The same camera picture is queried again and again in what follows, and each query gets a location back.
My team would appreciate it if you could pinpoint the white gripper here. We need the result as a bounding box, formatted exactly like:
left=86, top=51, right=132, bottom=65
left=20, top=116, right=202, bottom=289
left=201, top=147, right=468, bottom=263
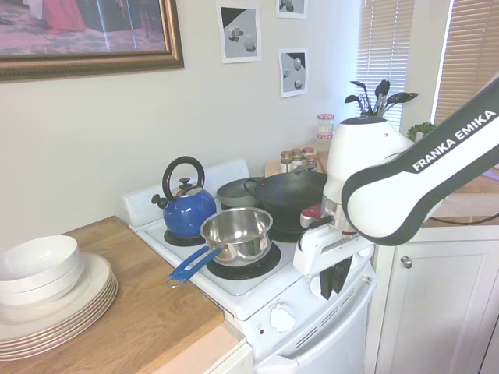
left=292, top=224, right=377, bottom=302

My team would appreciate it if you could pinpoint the black stove burner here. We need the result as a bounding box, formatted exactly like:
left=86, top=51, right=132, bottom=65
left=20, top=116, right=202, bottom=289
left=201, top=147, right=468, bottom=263
left=268, top=221, right=313, bottom=243
left=163, top=228, right=211, bottom=247
left=205, top=241, right=282, bottom=281

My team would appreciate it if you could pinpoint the white electric stove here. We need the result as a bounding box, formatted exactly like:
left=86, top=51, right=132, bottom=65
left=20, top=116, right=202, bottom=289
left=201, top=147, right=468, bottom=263
left=121, top=157, right=377, bottom=374

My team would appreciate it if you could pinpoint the large white oven knob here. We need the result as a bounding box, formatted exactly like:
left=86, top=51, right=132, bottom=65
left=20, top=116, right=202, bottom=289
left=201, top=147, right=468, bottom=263
left=269, top=302, right=296, bottom=333

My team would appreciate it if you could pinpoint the white cabinet door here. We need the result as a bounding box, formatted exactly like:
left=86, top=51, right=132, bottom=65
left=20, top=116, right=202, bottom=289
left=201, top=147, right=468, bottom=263
left=370, top=224, right=499, bottom=374

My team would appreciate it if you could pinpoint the black wok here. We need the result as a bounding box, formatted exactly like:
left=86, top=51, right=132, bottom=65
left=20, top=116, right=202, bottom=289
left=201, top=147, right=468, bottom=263
left=244, top=163, right=329, bottom=235

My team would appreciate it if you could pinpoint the cream base cabinet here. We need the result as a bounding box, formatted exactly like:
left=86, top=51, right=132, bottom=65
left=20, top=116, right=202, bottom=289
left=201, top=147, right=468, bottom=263
left=154, top=339, right=254, bottom=374

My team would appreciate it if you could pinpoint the grey frying pan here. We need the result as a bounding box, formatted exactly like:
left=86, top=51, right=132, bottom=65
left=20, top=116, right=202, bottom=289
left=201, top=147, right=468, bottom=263
left=216, top=177, right=266, bottom=208

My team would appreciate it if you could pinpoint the glass jar with red lid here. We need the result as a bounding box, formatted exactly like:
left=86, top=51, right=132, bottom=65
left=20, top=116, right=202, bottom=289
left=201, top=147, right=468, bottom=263
left=315, top=133, right=335, bottom=153
left=316, top=112, right=336, bottom=136

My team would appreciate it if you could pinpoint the small green potted plant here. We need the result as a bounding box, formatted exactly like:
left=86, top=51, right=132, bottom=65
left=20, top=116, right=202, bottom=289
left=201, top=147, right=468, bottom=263
left=407, top=121, right=437, bottom=143

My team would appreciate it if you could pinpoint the black ladle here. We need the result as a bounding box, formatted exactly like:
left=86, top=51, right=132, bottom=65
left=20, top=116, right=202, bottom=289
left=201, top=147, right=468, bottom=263
left=345, top=94, right=370, bottom=117

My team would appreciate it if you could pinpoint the black serving spoon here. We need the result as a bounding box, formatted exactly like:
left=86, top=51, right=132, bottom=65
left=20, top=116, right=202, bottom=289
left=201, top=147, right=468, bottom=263
left=384, top=91, right=420, bottom=117

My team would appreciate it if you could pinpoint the black slotted spoon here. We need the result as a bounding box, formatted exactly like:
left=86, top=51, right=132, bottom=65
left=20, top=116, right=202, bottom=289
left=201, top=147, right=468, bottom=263
left=349, top=80, right=373, bottom=117

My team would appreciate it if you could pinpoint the black spatula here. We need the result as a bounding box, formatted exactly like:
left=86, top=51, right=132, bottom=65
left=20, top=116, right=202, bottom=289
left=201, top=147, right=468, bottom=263
left=373, top=79, right=391, bottom=117

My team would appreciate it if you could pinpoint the medium grey shapes paper print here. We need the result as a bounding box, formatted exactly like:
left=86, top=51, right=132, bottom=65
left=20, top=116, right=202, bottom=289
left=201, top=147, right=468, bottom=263
left=278, top=48, right=309, bottom=99

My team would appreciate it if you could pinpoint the white gold-rimmed plate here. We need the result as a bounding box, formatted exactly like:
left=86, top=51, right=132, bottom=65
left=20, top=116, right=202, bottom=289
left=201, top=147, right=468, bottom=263
left=0, top=284, right=119, bottom=362
left=0, top=272, right=118, bottom=353
left=0, top=280, right=119, bottom=358
left=0, top=252, right=115, bottom=344
left=0, top=268, right=117, bottom=349
left=0, top=276, right=119, bottom=356

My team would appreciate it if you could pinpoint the narrow window blind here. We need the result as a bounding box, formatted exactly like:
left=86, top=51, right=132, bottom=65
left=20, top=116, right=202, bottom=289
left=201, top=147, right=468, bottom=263
left=356, top=0, right=414, bottom=133

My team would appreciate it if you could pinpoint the large grey shapes paper print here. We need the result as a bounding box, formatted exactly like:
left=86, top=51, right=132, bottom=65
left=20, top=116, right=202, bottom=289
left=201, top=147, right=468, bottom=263
left=216, top=0, right=262, bottom=65

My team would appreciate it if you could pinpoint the white bowl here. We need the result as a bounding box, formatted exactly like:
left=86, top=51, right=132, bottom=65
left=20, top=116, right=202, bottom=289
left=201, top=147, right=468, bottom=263
left=0, top=235, right=82, bottom=282
left=0, top=270, right=84, bottom=308
left=0, top=255, right=84, bottom=295

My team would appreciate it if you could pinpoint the small grey shapes paper print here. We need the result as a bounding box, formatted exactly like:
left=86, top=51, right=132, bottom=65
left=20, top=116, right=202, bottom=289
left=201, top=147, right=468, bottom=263
left=275, top=0, right=307, bottom=19

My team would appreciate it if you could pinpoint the gold framed painting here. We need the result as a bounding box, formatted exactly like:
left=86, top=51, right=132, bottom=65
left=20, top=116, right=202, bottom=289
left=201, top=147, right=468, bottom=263
left=0, top=0, right=185, bottom=82

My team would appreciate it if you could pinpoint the short black wrist camera cable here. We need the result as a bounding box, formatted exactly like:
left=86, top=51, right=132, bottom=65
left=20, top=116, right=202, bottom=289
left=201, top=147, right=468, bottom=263
left=306, top=216, right=334, bottom=232

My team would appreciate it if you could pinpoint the red grey wrist camera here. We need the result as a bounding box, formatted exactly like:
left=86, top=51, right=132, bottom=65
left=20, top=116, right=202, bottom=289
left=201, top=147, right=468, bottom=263
left=299, top=204, right=324, bottom=231

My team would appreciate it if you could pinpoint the steel saucepan with blue handle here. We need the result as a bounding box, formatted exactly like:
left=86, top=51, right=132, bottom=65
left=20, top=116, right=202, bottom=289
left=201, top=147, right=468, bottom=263
left=167, top=206, right=274, bottom=289

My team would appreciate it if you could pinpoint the long black cable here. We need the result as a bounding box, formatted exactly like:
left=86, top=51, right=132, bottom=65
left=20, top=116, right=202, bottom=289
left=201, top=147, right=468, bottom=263
left=428, top=213, right=499, bottom=227

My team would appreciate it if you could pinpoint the blue kettle with black handle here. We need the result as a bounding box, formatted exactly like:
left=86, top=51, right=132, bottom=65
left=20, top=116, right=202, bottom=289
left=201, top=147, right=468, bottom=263
left=150, top=155, right=218, bottom=239

